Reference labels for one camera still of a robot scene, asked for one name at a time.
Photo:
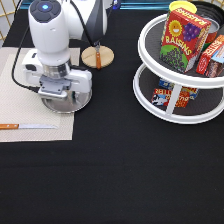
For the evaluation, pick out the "round wooden coaster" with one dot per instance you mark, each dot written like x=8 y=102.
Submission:
x=88 y=56

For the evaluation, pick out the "blue yellow box lower shelf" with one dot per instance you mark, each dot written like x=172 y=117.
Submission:
x=193 y=92

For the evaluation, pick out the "red butter box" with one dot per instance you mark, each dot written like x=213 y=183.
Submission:
x=211 y=63

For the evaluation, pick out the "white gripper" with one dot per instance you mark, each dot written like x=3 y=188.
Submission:
x=54 y=82

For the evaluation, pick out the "yellow lidded container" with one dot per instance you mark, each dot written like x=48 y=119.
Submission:
x=183 y=4

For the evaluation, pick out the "small box lower shelf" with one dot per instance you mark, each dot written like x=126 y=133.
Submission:
x=161 y=97

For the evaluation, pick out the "red can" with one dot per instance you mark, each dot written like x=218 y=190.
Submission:
x=211 y=33

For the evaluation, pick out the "round silver metal plate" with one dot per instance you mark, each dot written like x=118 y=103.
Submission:
x=74 y=102

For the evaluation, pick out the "wooden handled knife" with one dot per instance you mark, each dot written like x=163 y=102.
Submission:
x=26 y=126

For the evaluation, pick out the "wooden handled fork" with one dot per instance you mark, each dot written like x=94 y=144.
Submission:
x=98 y=57

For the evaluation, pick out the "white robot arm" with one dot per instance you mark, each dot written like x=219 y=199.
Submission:
x=53 y=23

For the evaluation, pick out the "beige woven placemat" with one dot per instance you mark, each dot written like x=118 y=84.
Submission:
x=21 y=106

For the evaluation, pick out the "white two-tier turntable rack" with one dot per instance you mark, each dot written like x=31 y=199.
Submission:
x=207 y=105

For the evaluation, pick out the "red raisins box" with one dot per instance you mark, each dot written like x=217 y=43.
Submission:
x=184 y=38

